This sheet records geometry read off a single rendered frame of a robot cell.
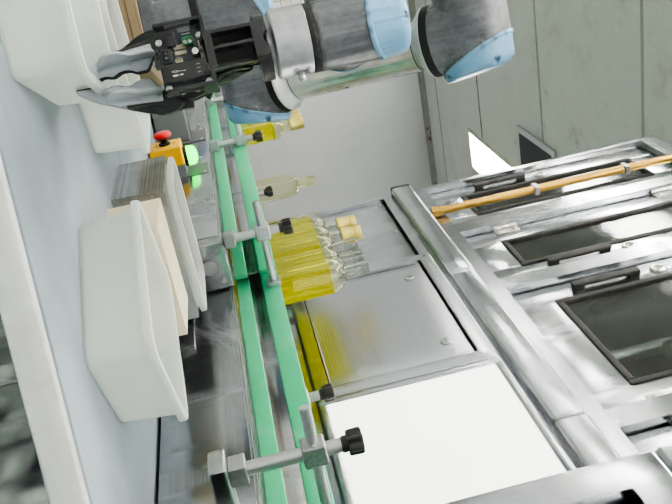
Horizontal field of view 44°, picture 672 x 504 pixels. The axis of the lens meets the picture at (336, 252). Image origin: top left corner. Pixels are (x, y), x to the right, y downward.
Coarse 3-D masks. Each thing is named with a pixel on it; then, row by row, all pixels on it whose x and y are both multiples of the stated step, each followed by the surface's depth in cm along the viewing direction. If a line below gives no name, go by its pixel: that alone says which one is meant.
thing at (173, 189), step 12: (168, 168) 128; (168, 180) 123; (180, 180) 138; (168, 192) 122; (180, 192) 138; (168, 204) 123; (180, 204) 139; (180, 216) 123; (180, 228) 123; (192, 228) 141; (180, 240) 125; (192, 240) 142; (192, 252) 143; (192, 264) 126; (192, 276) 127; (204, 276) 142; (192, 288) 129; (204, 288) 137; (204, 300) 133
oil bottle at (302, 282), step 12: (300, 264) 162; (312, 264) 161; (324, 264) 160; (336, 264) 159; (288, 276) 158; (300, 276) 157; (312, 276) 157; (324, 276) 158; (336, 276) 158; (288, 288) 157; (300, 288) 158; (312, 288) 158; (324, 288) 159; (336, 288) 159; (288, 300) 159; (300, 300) 159
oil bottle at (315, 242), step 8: (296, 240) 172; (304, 240) 171; (312, 240) 170; (320, 240) 170; (328, 240) 170; (272, 248) 170; (280, 248) 170; (288, 248) 169; (296, 248) 168; (304, 248) 168; (312, 248) 168; (280, 256) 167
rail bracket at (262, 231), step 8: (256, 200) 145; (256, 208) 145; (256, 216) 146; (256, 224) 148; (264, 224) 147; (280, 224) 147; (288, 224) 147; (224, 232) 147; (232, 232) 147; (240, 232) 147; (248, 232) 147; (256, 232) 146; (264, 232) 146; (272, 232) 147; (280, 232) 148; (288, 232) 148; (224, 240) 146; (232, 240) 146; (240, 240) 147; (256, 240) 147; (264, 240) 147; (264, 248) 148; (272, 264) 150; (272, 272) 151; (272, 280) 151; (280, 280) 151
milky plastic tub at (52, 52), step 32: (0, 0) 79; (32, 0) 79; (64, 0) 79; (96, 0) 99; (0, 32) 80; (32, 32) 80; (64, 32) 80; (96, 32) 99; (32, 64) 80; (64, 64) 80; (64, 96) 92
